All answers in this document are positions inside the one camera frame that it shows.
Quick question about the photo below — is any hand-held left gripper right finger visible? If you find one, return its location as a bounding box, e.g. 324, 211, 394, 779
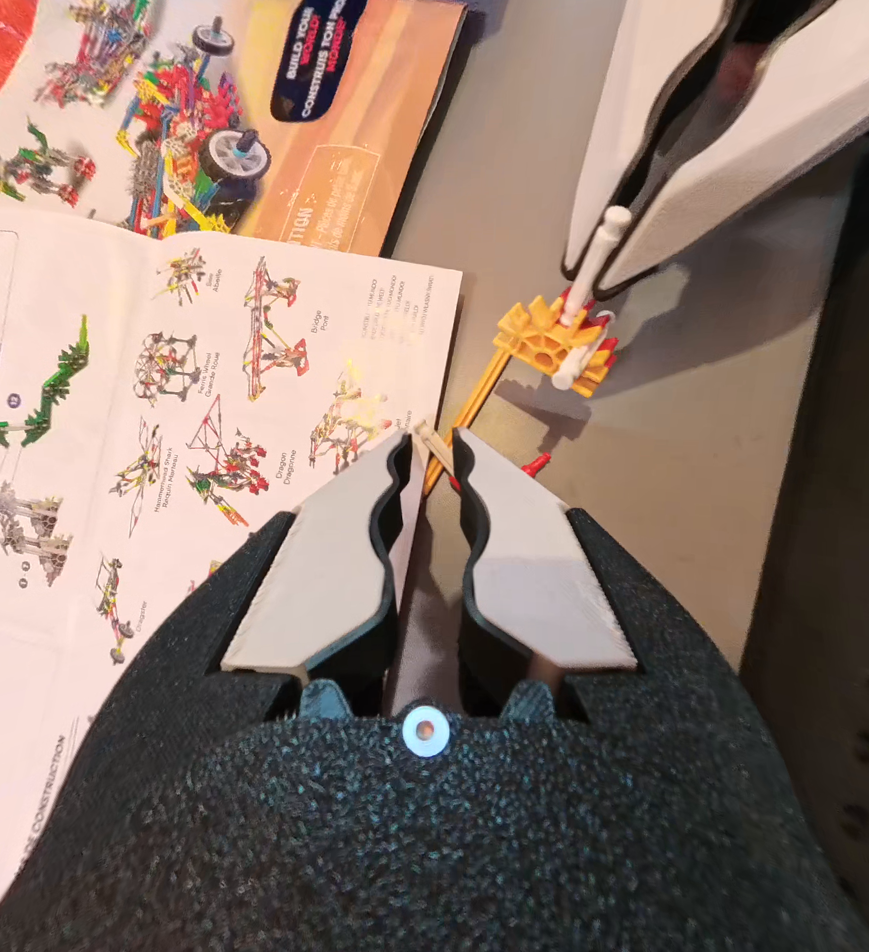
449, 427, 640, 670

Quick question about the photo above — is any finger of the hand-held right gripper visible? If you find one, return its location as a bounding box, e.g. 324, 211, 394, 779
594, 0, 869, 295
561, 0, 737, 275

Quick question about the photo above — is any orange printed toy box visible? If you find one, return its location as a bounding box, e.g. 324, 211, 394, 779
0, 0, 470, 259

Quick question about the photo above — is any black dotted mat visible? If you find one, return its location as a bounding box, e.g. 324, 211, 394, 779
738, 134, 869, 952

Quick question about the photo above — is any white printed instruction booklet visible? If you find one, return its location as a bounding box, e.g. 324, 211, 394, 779
0, 204, 465, 927

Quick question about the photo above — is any white toy rod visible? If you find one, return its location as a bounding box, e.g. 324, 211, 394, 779
412, 420, 455, 478
559, 206, 634, 330
551, 311, 616, 392

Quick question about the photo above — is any red yellow connector assembly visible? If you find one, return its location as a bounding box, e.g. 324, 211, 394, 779
493, 295, 619, 400

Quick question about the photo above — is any yellow toy rod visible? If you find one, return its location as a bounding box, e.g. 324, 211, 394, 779
421, 350, 515, 497

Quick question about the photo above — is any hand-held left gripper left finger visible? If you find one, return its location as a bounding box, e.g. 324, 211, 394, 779
220, 430, 415, 674

